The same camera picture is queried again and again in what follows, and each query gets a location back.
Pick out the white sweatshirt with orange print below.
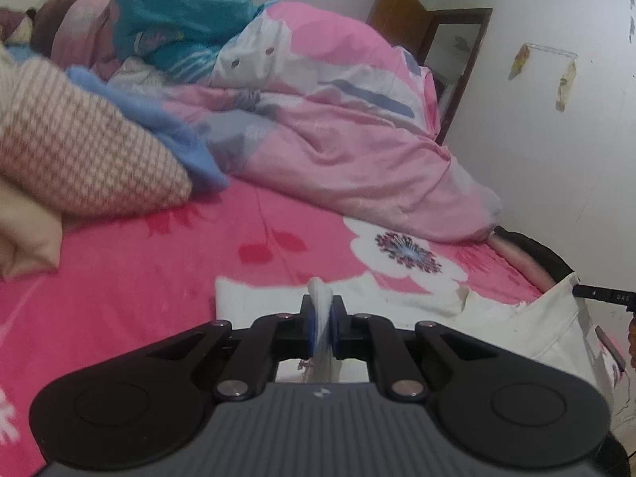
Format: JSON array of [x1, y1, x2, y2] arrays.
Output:
[[213, 273, 624, 408]]

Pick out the yellowish wall scrap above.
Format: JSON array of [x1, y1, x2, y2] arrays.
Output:
[[555, 60, 578, 113], [512, 44, 530, 80]]

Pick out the brown wooden door frame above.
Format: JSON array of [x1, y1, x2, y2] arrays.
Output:
[[368, 0, 494, 146]]

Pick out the blue fleece garment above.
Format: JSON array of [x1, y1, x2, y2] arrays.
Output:
[[64, 66, 230, 196]]

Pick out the pink floral bed sheet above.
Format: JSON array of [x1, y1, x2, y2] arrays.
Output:
[[0, 174, 572, 477]]

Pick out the pink patterned quilt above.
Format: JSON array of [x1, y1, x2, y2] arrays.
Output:
[[50, 0, 504, 245]]

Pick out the folded black and pink garment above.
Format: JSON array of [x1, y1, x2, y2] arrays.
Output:
[[487, 226, 578, 293]]

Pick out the beige cloth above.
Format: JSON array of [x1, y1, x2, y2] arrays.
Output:
[[0, 179, 66, 280]]

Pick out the pink checked knit garment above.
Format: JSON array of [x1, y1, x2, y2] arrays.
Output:
[[0, 57, 194, 218]]

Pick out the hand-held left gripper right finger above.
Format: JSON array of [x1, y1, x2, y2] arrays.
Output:
[[328, 295, 500, 403]]

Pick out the teal printed blanket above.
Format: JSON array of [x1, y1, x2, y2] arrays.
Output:
[[112, 0, 268, 74]]

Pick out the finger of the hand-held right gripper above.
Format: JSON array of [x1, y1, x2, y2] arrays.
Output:
[[571, 283, 610, 302]]

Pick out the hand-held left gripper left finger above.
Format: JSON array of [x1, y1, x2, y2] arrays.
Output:
[[146, 294, 319, 403]]

